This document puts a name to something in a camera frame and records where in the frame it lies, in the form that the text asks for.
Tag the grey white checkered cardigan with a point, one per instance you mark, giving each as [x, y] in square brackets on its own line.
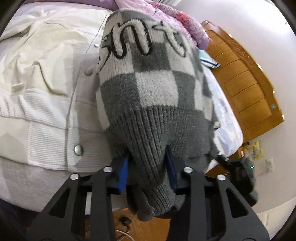
[153, 94]

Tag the yellow package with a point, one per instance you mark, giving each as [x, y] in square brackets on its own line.
[253, 151]

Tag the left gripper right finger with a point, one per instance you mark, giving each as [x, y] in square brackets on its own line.
[213, 208]

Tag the blue striped pillow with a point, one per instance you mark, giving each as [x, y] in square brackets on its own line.
[207, 60]

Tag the white button jacket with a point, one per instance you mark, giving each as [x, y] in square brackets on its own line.
[49, 116]

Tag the purple floral quilt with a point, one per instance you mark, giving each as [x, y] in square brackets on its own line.
[178, 27]

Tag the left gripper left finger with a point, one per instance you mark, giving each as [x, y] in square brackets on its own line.
[64, 215]

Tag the wooden bed headboard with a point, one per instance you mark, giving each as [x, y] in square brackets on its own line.
[247, 89]

